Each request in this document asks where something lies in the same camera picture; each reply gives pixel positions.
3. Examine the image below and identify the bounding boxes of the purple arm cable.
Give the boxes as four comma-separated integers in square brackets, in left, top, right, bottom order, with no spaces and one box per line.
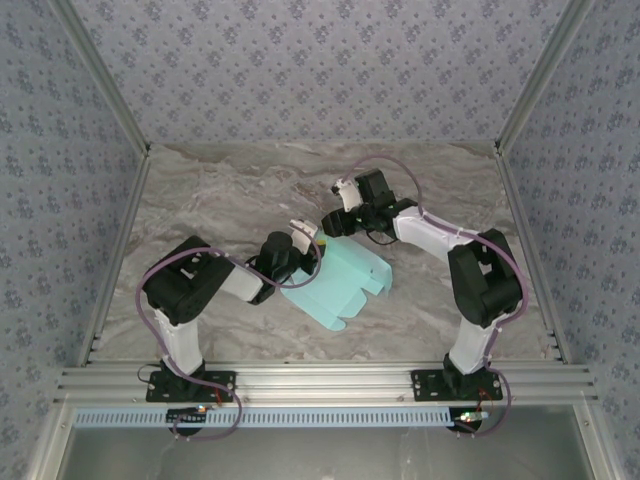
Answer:
[342,155,531,439]
[135,247,324,444]

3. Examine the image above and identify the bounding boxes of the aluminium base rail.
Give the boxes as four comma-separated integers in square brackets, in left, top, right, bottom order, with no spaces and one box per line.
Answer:
[54,364,599,404]

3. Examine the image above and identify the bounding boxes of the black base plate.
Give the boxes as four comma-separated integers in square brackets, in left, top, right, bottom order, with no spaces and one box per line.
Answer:
[409,368,504,402]
[145,369,237,404]

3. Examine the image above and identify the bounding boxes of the small circuit board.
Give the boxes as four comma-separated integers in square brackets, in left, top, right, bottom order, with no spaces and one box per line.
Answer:
[167,405,209,424]
[452,409,489,426]

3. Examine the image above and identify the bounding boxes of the aluminium frame post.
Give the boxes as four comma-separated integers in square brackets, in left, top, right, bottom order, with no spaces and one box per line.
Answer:
[49,0,153,157]
[493,0,597,157]

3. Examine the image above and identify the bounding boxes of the aluminium side rail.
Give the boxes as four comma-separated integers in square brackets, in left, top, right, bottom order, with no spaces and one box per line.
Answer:
[79,148,154,370]
[494,148,572,369]

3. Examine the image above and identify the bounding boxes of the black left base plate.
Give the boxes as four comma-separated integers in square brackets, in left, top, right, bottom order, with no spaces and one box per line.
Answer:
[145,369,237,404]

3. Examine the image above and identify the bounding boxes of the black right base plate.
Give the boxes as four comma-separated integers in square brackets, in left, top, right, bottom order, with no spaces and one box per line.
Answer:
[409,368,504,402]

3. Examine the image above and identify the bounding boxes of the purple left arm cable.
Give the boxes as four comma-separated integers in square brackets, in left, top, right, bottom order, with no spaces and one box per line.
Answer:
[135,247,324,444]

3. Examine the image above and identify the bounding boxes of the left small circuit board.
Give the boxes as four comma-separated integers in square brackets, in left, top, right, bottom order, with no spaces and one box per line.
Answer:
[167,405,209,424]

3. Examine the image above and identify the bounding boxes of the light blue paper box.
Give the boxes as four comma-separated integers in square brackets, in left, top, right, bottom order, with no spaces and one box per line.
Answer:
[279,237,394,333]

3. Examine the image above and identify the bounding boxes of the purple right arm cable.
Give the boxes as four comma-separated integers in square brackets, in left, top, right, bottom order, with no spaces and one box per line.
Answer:
[342,155,531,439]

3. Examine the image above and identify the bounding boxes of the right small circuit board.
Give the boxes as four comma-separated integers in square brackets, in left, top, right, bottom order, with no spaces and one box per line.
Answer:
[452,409,489,426]

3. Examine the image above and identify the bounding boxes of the slotted grey cable duct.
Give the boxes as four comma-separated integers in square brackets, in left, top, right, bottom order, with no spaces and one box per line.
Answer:
[73,407,584,430]

